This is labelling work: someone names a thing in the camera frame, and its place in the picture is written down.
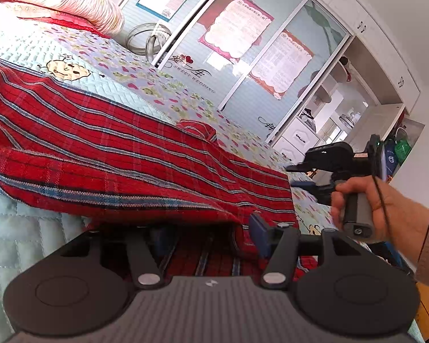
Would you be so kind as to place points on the white overhead cupboards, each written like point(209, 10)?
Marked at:
point(379, 35)

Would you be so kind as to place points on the cluttered storage shelf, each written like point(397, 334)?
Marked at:
point(402, 150)

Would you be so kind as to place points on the person's right hand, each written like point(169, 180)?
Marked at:
point(400, 218)

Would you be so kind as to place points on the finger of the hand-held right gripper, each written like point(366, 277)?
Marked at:
point(311, 185)
point(300, 168)

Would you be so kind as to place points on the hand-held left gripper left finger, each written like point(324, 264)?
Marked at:
point(161, 239)

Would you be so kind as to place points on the white door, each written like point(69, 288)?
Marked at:
point(375, 121)

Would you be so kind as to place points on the frog and heart blanket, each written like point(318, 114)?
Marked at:
point(146, 78)

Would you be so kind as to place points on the sliding door wardrobe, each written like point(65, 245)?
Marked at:
point(243, 107)

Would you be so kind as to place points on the red plaid shirt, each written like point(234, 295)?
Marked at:
point(110, 150)

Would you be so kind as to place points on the pink-bordered paper poster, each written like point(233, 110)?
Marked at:
point(236, 25)
point(282, 64)

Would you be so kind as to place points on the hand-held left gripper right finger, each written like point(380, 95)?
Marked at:
point(259, 234)

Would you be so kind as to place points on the white corner shelf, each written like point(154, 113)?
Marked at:
point(329, 89)

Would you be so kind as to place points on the white drawer cabinet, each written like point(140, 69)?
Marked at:
point(296, 137)

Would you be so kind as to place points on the red patterned bed sheet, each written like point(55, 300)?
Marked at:
point(57, 18)

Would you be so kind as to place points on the quilted bee bedspread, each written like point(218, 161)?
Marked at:
point(28, 228)

